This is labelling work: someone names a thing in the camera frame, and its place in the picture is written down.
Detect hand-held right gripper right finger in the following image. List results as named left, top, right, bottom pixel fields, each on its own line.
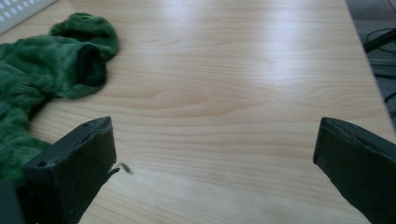
left=312, top=117, right=396, bottom=224

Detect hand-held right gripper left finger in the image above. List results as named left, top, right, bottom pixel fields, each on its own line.
left=21, top=116, right=121, bottom=224

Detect green fuzzy cloth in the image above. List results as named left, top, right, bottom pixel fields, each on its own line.
left=0, top=11, right=120, bottom=189

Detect white plastic basket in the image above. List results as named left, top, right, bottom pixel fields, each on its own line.
left=0, top=0, right=59, bottom=35

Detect green lint tuft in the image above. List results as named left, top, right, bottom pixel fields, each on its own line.
left=119, top=162, right=134, bottom=175

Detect black floor cables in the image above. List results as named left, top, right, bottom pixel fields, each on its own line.
left=372, top=71, right=396, bottom=120

